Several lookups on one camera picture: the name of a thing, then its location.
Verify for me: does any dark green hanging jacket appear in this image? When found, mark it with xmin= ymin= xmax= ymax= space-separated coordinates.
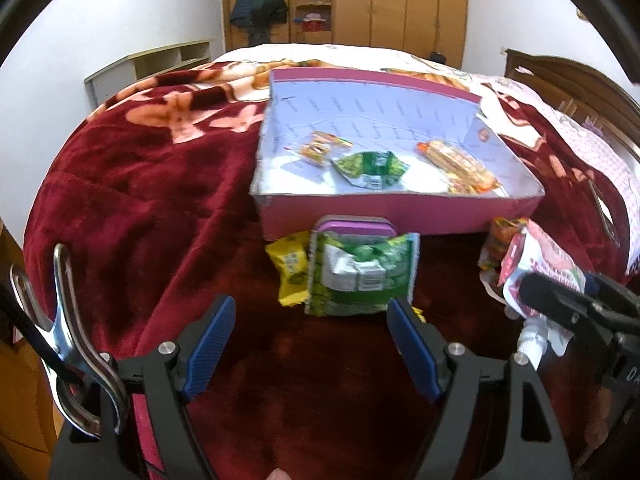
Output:
xmin=252 ymin=0 xmax=289 ymax=46

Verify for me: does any orange brown snack packet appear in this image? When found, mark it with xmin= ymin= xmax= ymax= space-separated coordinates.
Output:
xmin=480 ymin=216 xmax=531 ymax=266

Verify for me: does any pink cardboard box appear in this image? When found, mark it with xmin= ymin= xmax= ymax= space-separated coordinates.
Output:
xmin=248 ymin=67 xmax=546 ymax=243

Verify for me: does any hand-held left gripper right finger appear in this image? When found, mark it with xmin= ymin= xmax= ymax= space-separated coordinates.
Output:
xmin=386 ymin=297 xmax=576 ymax=480

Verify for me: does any orange biscuit packet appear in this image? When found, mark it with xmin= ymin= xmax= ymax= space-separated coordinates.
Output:
xmin=416 ymin=139 xmax=502 ymax=196

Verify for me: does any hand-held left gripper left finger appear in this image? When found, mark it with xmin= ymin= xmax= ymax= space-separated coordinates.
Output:
xmin=47 ymin=294 xmax=237 ymax=480

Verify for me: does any wooden wardrobe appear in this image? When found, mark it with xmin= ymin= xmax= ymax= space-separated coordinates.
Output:
xmin=220 ymin=0 xmax=469 ymax=66

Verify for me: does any white shelf unit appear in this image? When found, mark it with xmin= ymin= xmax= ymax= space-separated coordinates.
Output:
xmin=84 ymin=39 xmax=213 ymax=108

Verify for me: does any yellow snack packet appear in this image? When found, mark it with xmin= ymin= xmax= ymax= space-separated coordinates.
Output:
xmin=265 ymin=231 xmax=313 ymax=308

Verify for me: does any wooden headboard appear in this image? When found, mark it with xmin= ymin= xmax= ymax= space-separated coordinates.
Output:
xmin=505 ymin=49 xmax=640 ymax=161

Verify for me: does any metal spring clamp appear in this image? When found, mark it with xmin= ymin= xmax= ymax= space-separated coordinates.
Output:
xmin=10 ymin=242 xmax=128 ymax=436

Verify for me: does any red floral blanket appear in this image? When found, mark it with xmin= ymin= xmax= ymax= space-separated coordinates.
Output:
xmin=22 ymin=42 xmax=640 ymax=480

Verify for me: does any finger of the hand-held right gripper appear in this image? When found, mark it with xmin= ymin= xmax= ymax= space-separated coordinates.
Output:
xmin=519 ymin=271 xmax=618 ymax=341
xmin=582 ymin=270 xmax=640 ymax=318

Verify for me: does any purple tin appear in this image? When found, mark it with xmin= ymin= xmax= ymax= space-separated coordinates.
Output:
xmin=314 ymin=215 xmax=396 ymax=238

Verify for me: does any green snack packet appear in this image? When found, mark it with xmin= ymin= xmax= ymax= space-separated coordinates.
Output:
xmin=304 ymin=231 xmax=422 ymax=317
xmin=331 ymin=150 xmax=407 ymax=191

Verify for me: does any dark blue hanging jacket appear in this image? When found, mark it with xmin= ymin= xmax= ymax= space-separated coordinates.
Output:
xmin=230 ymin=0 xmax=261 ymax=28

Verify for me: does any black braided cable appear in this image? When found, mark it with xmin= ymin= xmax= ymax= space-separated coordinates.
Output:
xmin=0 ymin=285 xmax=76 ymax=386

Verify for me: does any phone in patterned case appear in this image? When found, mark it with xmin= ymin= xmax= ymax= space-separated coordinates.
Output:
xmin=590 ymin=180 xmax=622 ymax=250

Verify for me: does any pink checked bedsheet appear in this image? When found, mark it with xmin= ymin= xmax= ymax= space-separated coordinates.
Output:
xmin=480 ymin=72 xmax=640 ymax=276

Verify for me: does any red container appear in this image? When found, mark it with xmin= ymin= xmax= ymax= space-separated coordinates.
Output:
xmin=295 ymin=12 xmax=329 ymax=32

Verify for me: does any small yellow cartoon pouch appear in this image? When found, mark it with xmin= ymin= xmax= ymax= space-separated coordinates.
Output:
xmin=285 ymin=131 xmax=353 ymax=168

